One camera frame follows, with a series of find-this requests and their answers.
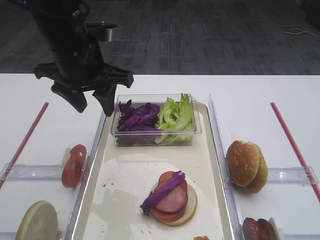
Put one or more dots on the right red tape strip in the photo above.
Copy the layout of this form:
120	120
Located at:
296	150

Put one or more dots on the white meat stand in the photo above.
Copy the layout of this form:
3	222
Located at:
279	234

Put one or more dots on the food piece at tray edge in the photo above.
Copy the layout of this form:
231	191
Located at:
201	238

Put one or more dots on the purple cabbage strip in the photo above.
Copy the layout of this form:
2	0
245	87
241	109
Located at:
157	195

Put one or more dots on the left red tape strip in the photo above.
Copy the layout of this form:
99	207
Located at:
27	138

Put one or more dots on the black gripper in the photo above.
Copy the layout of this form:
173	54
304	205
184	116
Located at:
78	64

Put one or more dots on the red tape strip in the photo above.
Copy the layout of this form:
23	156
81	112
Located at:
27	138
296	150

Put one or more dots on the bottom bun on tray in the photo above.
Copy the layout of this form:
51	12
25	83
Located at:
190	210

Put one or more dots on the left standing meat slice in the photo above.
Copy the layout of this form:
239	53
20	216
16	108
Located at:
250	229

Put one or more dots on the clear acrylic divider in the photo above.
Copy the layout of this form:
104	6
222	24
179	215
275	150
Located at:
235	225
75	226

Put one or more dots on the standing meat slice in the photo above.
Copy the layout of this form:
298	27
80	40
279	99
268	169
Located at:
250	229
265	230

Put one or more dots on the clear plastic salad container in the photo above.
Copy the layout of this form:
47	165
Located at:
159	99

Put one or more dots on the right clear acrylic divider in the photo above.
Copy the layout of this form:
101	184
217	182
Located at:
235	225

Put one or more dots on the right standing meat slice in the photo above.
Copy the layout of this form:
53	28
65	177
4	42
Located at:
265	230

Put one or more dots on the left clear cross rail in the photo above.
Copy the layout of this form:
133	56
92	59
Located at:
24	172

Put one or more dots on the sesame bun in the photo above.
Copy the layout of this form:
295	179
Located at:
243	160
261	177

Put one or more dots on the white rectangular serving tray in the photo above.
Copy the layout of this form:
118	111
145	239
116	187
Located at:
122	177

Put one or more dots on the right clear cross rail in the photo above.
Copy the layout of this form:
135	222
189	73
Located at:
301	175

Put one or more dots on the green lettuce leaves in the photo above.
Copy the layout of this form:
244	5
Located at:
175	116

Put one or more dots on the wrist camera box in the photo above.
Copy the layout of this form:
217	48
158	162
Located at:
101	31

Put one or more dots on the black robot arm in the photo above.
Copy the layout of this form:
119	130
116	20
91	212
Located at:
57	10

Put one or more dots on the front sesame bun top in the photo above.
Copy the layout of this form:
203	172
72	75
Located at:
243	160

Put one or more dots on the tomato slice on bun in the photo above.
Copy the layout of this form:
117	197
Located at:
167	217
168	175

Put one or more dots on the standing cut bun half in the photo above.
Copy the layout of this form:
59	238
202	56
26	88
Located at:
40	222

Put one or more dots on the left clear acrylic divider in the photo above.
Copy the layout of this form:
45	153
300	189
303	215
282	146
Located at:
75	226

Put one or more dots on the clear cross rail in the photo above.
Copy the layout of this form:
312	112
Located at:
301	175
24	172

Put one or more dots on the lower tomato slice on bun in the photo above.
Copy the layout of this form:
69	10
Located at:
167	217

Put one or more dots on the purple cabbage leaves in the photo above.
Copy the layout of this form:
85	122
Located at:
139	122

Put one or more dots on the upper tomato slice on bun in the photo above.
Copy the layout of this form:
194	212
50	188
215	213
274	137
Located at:
168	175

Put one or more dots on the ham slice on bun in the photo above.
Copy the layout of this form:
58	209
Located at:
173	201

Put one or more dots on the white tomato stand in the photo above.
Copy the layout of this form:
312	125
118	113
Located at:
66	156

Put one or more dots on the rear standing tomato slice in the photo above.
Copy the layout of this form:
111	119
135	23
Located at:
78	153

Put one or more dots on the rear sesame bun top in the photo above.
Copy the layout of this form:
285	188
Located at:
261	177

